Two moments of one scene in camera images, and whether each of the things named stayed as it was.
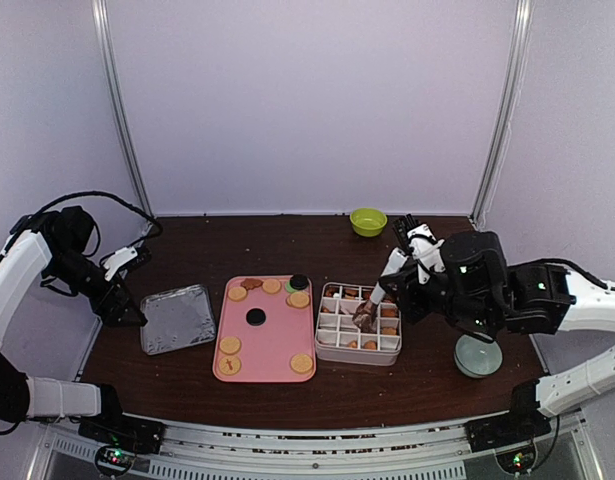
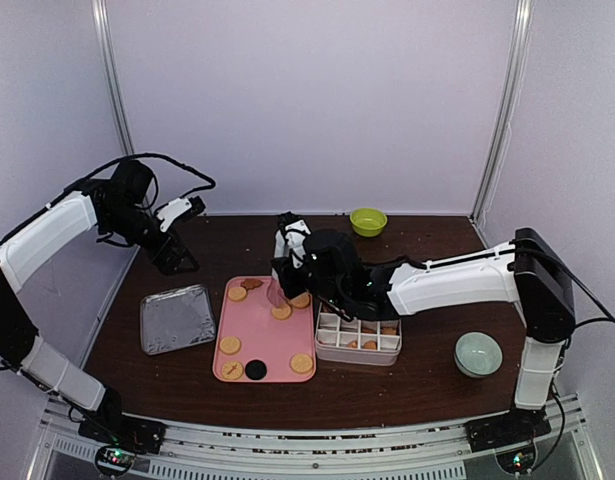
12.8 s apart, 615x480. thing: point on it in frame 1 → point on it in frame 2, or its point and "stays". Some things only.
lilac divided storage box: (338, 337) stays
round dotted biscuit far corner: (237, 294) stays
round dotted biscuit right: (301, 363) stays
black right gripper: (407, 301) → (289, 287)
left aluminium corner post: (102, 26) stays
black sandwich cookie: (255, 317) → (255, 369)
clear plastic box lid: (177, 318) stays
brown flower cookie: (250, 283) stays
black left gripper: (109, 314) → (166, 264)
